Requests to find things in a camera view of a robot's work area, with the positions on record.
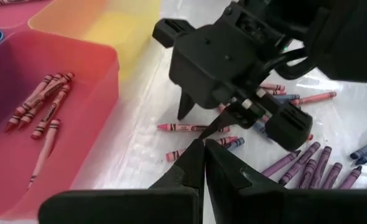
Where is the small yellow plastic bin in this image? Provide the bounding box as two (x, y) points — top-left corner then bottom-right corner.
(27, 0), (162, 83)

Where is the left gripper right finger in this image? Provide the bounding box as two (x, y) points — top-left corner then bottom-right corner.
(205, 139), (367, 224)

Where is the large pink plastic bin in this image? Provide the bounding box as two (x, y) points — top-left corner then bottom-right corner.
(0, 0), (54, 29)

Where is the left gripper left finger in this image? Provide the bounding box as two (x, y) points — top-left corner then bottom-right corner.
(39, 138), (207, 224)

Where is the small pink plastic bin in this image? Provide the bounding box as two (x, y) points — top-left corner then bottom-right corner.
(0, 29), (121, 218)

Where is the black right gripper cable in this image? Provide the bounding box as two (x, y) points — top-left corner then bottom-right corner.
(266, 46), (315, 80)

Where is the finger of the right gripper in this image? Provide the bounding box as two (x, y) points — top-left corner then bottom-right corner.
(198, 114), (235, 140)
(177, 88), (197, 121)

